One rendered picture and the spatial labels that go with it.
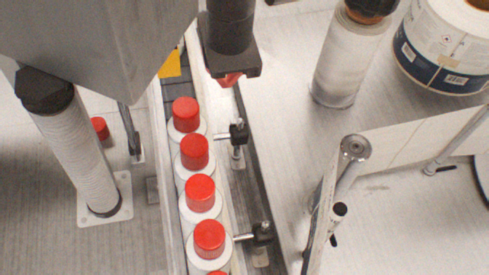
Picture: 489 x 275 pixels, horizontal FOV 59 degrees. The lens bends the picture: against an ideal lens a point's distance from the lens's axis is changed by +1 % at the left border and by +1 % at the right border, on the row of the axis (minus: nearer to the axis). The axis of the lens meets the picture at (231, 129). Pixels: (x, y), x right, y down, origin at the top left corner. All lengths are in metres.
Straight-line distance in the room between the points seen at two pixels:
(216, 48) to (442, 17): 0.41
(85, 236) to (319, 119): 0.43
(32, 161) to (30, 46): 0.55
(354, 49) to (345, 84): 0.08
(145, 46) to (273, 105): 0.54
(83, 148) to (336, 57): 0.46
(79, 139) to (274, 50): 0.58
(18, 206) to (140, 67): 0.56
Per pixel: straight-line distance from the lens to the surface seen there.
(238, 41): 0.52
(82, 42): 0.24
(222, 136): 0.69
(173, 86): 0.79
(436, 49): 0.82
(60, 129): 0.32
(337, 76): 0.73
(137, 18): 0.24
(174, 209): 0.59
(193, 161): 0.49
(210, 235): 0.44
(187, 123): 0.51
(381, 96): 0.84
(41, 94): 0.29
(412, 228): 0.73
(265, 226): 0.59
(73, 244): 0.74
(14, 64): 0.44
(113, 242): 0.72
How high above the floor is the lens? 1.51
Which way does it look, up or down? 58 degrees down
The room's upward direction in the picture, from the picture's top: 5 degrees clockwise
